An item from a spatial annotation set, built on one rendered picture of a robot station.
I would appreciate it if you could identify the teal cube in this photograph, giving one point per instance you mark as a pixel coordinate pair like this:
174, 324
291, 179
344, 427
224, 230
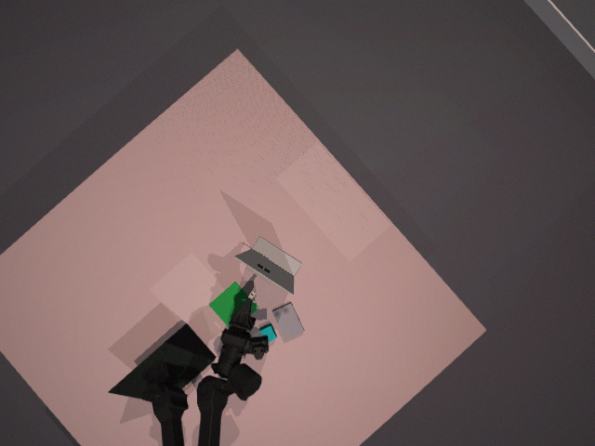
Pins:
269, 332

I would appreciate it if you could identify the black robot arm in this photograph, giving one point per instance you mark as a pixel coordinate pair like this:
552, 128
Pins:
169, 402

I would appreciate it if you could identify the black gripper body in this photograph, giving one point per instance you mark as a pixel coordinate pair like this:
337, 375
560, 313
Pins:
234, 341

